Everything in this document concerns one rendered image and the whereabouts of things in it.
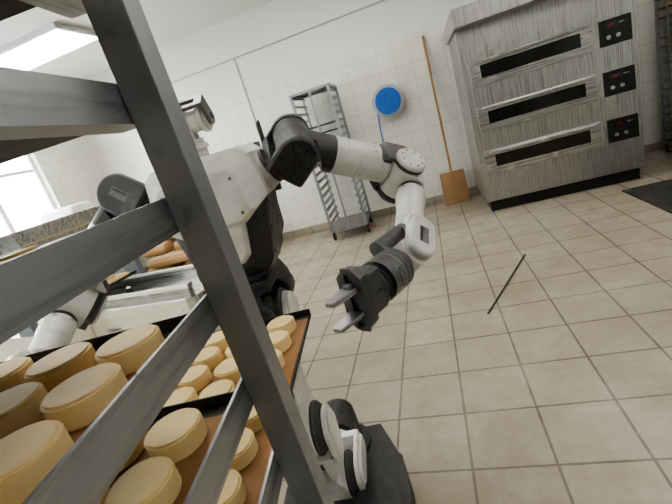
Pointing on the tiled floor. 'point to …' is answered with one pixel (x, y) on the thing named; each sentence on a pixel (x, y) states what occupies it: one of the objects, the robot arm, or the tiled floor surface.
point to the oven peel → (454, 188)
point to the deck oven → (548, 95)
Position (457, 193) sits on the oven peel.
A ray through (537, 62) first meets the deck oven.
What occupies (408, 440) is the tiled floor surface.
